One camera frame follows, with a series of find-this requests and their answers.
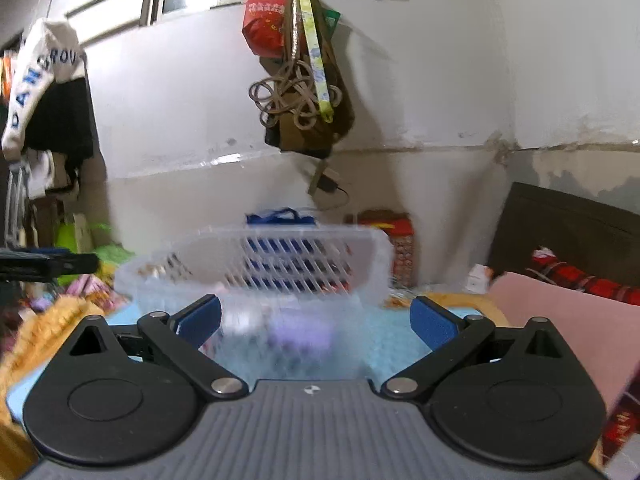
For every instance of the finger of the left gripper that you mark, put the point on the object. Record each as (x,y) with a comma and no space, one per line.
(44,265)

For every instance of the green shopping bag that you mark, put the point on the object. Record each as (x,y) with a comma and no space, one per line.
(75,233)

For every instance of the white black hanging jacket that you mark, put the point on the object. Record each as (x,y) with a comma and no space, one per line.
(50,126)

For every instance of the red plaid blanket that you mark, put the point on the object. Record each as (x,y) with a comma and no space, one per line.
(547,267)

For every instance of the dark wooden headboard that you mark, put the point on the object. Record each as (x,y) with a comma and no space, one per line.
(599,239)

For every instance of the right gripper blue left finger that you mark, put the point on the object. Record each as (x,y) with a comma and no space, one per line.
(176,340)

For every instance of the purple toothpaste box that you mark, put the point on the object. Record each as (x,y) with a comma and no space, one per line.
(313,341)

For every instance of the pink pillow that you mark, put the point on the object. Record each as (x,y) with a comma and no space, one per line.
(603,333)

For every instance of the black wall charger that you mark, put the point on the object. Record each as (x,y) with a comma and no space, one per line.
(327,184)

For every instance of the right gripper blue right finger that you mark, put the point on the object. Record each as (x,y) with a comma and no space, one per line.
(452,341)

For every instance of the blue tote bag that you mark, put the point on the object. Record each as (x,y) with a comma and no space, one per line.
(280,217)

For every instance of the brown hanging bag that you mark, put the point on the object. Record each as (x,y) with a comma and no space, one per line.
(292,120)

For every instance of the red hanging bag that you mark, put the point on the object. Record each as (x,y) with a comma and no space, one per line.
(262,27)

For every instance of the clear plastic laundry basket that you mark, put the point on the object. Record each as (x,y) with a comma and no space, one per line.
(333,275)

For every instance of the orange floral blanket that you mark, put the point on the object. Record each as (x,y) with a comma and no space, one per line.
(40,336)

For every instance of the red cartoon gift box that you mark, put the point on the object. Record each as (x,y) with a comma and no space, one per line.
(399,229)

